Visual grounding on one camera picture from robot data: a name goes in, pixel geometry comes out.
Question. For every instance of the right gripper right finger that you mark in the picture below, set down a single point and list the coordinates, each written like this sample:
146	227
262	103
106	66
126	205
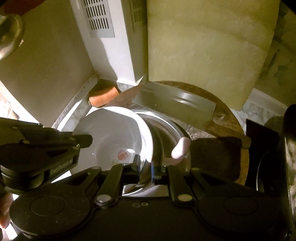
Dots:
174	179

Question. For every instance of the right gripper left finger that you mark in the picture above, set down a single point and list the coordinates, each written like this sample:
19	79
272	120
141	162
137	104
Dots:
117	177

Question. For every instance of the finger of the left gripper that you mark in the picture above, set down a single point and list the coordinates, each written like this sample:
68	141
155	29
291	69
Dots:
79	141

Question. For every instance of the white floral ceramic bowl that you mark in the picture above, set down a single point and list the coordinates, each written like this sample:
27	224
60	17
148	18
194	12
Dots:
118	135

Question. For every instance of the large stainless steel bowl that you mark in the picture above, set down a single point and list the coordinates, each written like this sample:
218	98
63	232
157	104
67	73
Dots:
128	188

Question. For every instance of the pink steel-lined handled bowl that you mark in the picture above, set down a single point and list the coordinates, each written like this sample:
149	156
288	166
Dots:
165	134

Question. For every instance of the person's left hand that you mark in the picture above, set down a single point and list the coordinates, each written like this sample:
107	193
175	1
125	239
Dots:
5	203

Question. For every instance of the orange carrot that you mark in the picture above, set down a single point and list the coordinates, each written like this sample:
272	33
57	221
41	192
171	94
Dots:
102	93

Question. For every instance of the round wooden chopping board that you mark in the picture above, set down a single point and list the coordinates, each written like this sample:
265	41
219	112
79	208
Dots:
222	114

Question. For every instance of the hanging steel ladle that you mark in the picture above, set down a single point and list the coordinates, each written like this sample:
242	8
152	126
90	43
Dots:
12	32

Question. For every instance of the white vent grille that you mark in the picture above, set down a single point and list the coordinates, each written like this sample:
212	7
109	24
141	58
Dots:
98	18

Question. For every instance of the pale green cutting board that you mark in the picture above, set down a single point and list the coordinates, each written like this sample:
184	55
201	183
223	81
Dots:
219	46

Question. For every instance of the cleaver with wooden handle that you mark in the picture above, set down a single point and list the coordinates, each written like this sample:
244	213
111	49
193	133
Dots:
188	108

